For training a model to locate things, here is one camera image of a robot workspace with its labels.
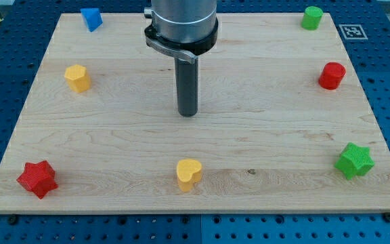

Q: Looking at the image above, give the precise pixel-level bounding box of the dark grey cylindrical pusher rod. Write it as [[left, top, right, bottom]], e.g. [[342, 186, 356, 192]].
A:
[[175, 58, 198, 117]]

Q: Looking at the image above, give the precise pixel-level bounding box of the black clamp ring with lever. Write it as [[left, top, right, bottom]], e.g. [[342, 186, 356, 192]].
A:
[[144, 18, 219, 64]]

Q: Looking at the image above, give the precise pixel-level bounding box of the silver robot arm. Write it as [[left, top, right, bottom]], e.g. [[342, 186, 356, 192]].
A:
[[144, 0, 219, 117]]

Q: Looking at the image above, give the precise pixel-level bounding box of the red star block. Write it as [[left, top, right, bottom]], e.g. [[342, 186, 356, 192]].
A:
[[16, 161, 58, 199]]

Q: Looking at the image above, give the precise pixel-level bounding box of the green star block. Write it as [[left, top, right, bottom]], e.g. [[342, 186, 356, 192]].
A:
[[334, 142, 375, 180]]

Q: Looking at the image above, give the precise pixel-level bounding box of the yellow heart block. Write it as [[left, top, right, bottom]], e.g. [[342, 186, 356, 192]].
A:
[[176, 159, 202, 192]]

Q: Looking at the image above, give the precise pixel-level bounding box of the blue triangular block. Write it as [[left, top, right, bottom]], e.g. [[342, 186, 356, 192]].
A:
[[80, 8, 103, 32]]

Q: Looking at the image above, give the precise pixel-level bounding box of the light wooden board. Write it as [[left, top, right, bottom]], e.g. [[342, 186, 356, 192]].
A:
[[0, 13, 390, 215]]

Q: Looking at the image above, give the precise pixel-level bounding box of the yellow hexagon block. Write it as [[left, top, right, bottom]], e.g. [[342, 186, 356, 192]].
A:
[[64, 64, 91, 93]]

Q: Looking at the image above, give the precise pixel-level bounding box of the green cylinder block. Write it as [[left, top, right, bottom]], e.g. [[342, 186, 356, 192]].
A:
[[301, 6, 324, 31]]

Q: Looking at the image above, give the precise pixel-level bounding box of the red cylinder block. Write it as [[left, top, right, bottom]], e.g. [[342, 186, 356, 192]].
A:
[[318, 62, 346, 90]]

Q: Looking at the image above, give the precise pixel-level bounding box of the white fiducial marker tag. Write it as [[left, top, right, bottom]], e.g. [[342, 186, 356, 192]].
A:
[[339, 24, 368, 40]]

